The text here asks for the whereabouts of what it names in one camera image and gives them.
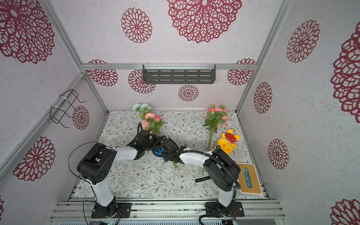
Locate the blue tape dispenser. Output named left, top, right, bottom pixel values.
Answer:
left=155, top=148, right=164, bottom=156

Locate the pink rose bouquet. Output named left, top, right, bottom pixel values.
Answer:
left=132, top=103, right=180, bottom=171
left=203, top=105, right=228, bottom=152

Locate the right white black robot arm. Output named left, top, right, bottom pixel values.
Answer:
left=152, top=138, right=241, bottom=225

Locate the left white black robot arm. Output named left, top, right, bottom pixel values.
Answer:
left=76, top=123, right=161, bottom=219

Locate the floral patterned table mat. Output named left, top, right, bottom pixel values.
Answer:
left=73, top=110, right=268, bottom=200

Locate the black wristwatch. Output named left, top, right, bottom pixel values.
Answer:
left=195, top=176, right=211, bottom=183

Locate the yellow plush toy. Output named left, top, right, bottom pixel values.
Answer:
left=217, top=129, right=240, bottom=155

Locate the wooden tray white rim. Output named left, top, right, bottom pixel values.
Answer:
left=237, top=163, right=263, bottom=197

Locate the blue tool on tray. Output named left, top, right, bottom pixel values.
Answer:
left=243, top=168, right=252, bottom=188

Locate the dark grey wall shelf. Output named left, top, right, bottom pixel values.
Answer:
left=142, top=64, right=216, bottom=84

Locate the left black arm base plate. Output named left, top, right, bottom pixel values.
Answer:
left=91, top=202, right=132, bottom=218

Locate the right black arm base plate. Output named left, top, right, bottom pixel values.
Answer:
left=205, top=202, right=244, bottom=218

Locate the black wire wall rack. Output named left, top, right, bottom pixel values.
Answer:
left=49, top=89, right=85, bottom=128

